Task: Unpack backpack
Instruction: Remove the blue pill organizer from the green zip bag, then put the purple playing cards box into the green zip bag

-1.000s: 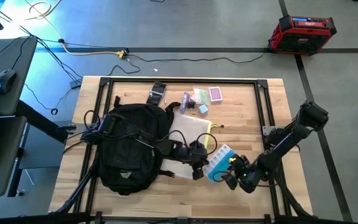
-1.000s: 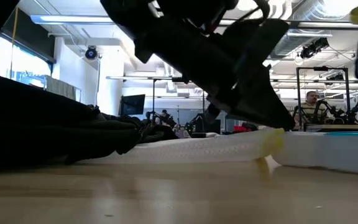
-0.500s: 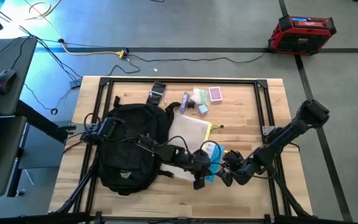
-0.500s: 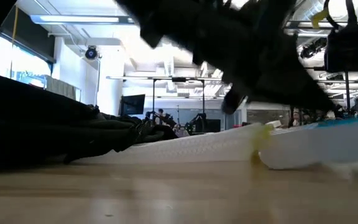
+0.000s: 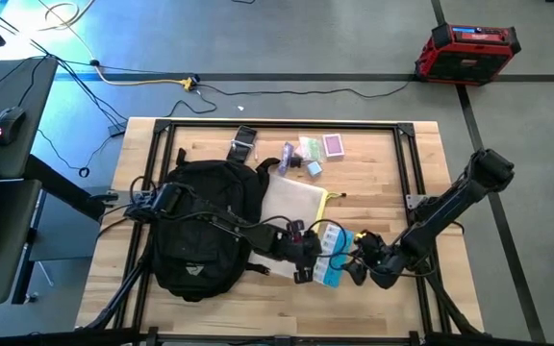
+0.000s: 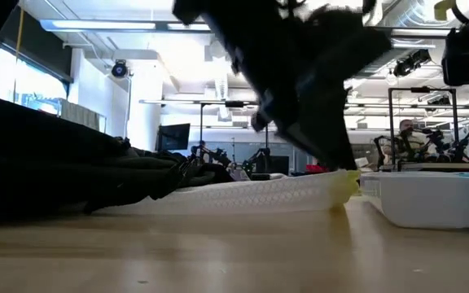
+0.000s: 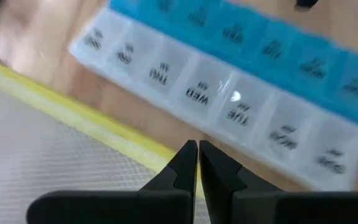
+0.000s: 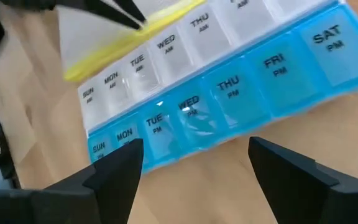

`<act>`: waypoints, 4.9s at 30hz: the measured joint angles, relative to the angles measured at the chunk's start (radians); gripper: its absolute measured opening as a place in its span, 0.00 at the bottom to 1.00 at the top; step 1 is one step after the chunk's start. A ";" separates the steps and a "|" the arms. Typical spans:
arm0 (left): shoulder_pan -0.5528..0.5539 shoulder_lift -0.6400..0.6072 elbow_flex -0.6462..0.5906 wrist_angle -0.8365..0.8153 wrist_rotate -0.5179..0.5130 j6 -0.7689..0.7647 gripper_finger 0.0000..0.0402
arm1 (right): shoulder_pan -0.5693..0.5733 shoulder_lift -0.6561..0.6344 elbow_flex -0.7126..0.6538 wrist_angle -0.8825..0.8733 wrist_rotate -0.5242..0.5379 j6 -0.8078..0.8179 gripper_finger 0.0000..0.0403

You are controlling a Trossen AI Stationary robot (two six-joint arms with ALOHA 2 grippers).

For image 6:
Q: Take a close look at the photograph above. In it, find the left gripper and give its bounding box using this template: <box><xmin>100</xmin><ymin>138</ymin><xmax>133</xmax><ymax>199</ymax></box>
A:
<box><xmin>171</xmin><ymin>0</ymin><xmax>392</xmax><ymax>170</ymax></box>

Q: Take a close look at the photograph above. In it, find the white mesh pouch green trim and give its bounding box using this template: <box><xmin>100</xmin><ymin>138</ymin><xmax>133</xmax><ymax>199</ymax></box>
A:
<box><xmin>95</xmin><ymin>168</ymin><xmax>362</xmax><ymax>216</ymax></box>

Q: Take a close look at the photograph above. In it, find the white and blue box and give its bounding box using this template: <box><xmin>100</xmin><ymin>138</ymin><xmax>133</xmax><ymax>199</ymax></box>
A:
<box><xmin>358</xmin><ymin>170</ymin><xmax>469</xmax><ymax>232</ymax></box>

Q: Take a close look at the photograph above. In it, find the black backpack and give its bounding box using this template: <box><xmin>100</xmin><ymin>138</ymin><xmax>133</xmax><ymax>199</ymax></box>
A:
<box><xmin>0</xmin><ymin>91</ymin><xmax>235</xmax><ymax>225</ymax></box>

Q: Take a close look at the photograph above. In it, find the black ceiling spotlight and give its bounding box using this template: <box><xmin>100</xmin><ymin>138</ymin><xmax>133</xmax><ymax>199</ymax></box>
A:
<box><xmin>111</xmin><ymin>59</ymin><xmax>130</xmax><ymax>79</ymax></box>
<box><xmin>392</xmin><ymin>48</ymin><xmax>432</xmax><ymax>78</ymax></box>

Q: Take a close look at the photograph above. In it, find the person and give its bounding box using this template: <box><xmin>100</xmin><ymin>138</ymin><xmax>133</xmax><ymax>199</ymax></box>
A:
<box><xmin>383</xmin><ymin>118</ymin><xmax>431</xmax><ymax>164</ymax></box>

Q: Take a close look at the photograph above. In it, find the black computer monitor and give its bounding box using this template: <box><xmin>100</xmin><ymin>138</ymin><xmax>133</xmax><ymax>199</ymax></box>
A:
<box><xmin>156</xmin><ymin>123</ymin><xmax>191</xmax><ymax>152</ymax></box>

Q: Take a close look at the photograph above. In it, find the grey curtain panel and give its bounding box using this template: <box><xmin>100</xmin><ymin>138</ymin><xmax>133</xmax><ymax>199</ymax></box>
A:
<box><xmin>59</xmin><ymin>98</ymin><xmax>107</xmax><ymax>133</ymax></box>

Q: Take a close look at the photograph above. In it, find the dark window blind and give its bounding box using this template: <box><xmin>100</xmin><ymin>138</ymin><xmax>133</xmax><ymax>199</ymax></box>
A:
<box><xmin>0</xmin><ymin>7</ymin><xmax>73</xmax><ymax>85</ymax></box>

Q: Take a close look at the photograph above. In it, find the robot workstation with black frame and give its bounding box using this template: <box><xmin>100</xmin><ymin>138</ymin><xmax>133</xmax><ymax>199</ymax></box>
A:
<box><xmin>375</xmin><ymin>86</ymin><xmax>469</xmax><ymax>172</ymax></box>

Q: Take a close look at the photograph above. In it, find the silver ventilation duct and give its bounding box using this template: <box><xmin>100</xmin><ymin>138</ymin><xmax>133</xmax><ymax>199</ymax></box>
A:
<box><xmin>356</xmin><ymin>0</ymin><xmax>437</xmax><ymax>78</ymax></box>

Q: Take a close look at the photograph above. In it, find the black stand frame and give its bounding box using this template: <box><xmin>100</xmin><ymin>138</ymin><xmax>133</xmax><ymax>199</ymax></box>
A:
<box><xmin>199</xmin><ymin>100</ymin><xmax>270</xmax><ymax>164</ymax></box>

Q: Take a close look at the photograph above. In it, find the yellow hanging cable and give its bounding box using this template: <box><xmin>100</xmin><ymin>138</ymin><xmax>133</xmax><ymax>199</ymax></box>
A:
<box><xmin>14</xmin><ymin>7</ymin><xmax>26</xmax><ymax>98</ymax></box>

